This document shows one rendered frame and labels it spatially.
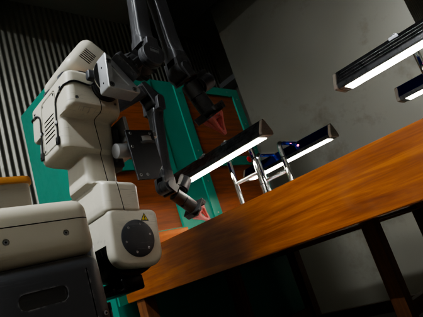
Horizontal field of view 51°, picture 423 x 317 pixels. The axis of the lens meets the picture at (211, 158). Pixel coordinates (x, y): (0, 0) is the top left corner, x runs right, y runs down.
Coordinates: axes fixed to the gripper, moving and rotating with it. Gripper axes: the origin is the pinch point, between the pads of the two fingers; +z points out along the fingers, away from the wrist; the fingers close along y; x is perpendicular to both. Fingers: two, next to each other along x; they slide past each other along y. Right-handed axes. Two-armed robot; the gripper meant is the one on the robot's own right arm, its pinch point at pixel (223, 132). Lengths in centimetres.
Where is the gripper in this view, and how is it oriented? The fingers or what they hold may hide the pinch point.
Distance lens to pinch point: 146.6
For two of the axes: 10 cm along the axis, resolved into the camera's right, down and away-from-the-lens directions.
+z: 5.9, 8.0, 0.8
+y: -6.3, 4.0, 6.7
